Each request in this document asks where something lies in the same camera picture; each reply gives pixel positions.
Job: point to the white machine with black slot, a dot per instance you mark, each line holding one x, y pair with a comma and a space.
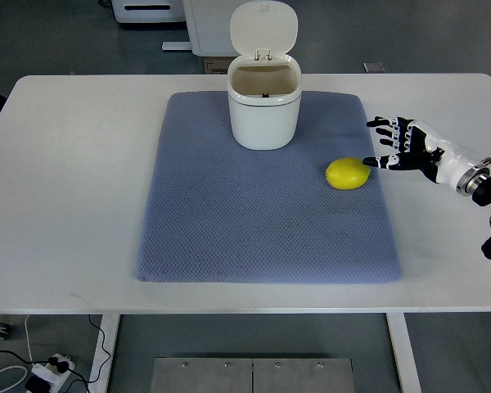
132, 12

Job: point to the yellow lemon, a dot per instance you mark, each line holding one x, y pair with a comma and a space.
347, 173

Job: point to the grey floor socket plate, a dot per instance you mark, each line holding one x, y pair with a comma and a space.
373, 67

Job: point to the grey metal floor plate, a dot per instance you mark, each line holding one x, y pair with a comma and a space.
252, 375

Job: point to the white power strip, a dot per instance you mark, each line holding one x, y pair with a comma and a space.
51, 376

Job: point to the cardboard box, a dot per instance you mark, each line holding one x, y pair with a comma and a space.
217, 65

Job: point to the blue quilted mat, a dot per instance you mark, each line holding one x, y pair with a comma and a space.
218, 212

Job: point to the white table leg right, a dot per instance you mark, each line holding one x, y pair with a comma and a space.
403, 354

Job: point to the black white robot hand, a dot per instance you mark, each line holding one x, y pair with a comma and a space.
418, 146

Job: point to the white trash bin with lid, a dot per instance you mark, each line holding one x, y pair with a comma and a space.
264, 84

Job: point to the white cabinet base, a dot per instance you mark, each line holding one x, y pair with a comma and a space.
208, 27

